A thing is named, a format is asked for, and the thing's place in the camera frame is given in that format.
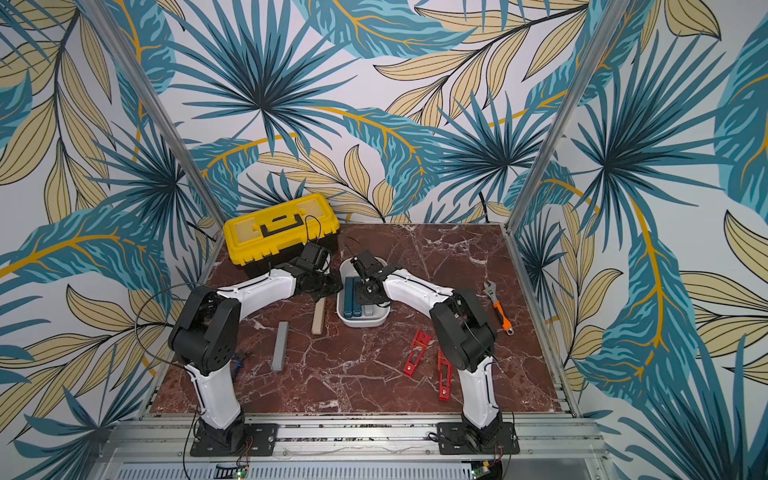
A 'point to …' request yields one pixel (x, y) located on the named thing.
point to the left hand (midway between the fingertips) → (344, 288)
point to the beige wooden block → (318, 316)
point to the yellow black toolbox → (275, 234)
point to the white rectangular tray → (347, 269)
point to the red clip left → (418, 347)
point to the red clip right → (445, 368)
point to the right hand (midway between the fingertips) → (365, 295)
